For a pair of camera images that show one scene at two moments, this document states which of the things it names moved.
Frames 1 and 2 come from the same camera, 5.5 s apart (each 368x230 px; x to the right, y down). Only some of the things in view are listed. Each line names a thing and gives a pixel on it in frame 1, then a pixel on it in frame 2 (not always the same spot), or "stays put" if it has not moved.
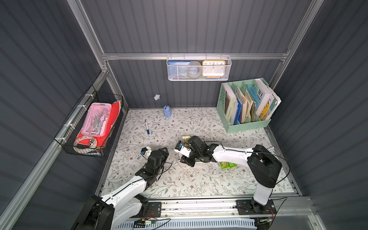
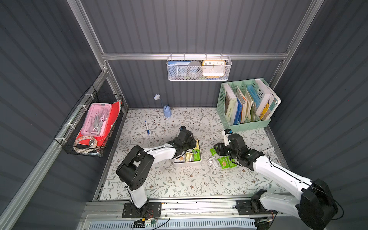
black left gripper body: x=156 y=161 to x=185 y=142
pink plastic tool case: x=96 y=120 stays put
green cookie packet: x=232 y=165 stays put
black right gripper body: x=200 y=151 to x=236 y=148
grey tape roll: x=194 y=69 stays put
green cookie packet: x=224 y=165 stays put
